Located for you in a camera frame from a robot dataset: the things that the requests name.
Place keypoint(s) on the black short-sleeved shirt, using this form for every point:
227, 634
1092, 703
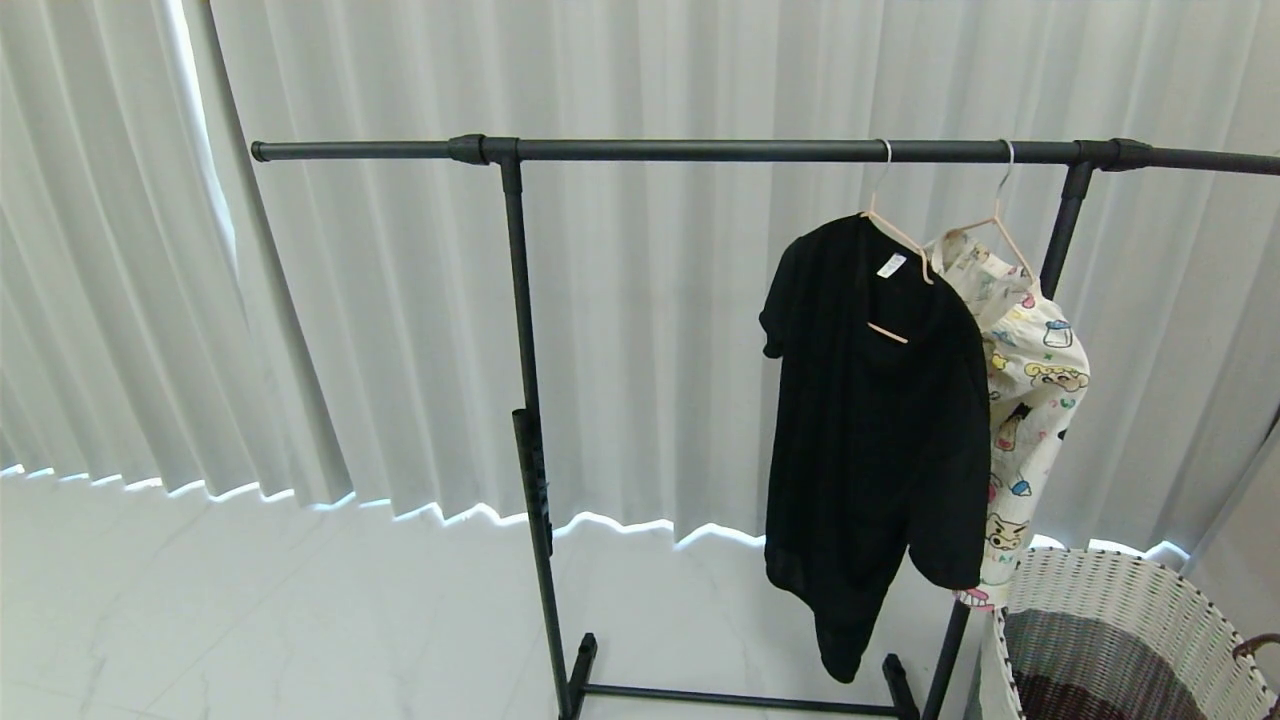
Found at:
870, 450

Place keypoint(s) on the pink clothes hanger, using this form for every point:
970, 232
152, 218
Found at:
900, 238
1015, 245

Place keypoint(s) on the cream printed garment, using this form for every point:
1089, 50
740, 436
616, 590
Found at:
1040, 420

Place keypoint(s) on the black clothes rack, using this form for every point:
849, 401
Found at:
700, 150

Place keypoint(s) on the white laundry basket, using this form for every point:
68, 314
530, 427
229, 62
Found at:
1120, 590

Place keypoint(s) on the white curtain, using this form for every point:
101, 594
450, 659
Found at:
650, 350

